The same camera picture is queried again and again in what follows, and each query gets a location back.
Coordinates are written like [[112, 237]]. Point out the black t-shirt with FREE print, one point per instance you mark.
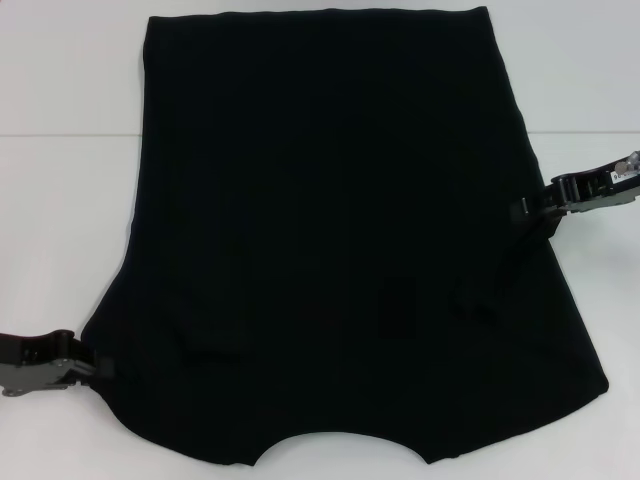
[[340, 240]]

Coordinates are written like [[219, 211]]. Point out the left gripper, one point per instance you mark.
[[20, 365]]

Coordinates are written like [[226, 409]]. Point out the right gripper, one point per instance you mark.
[[605, 190]]

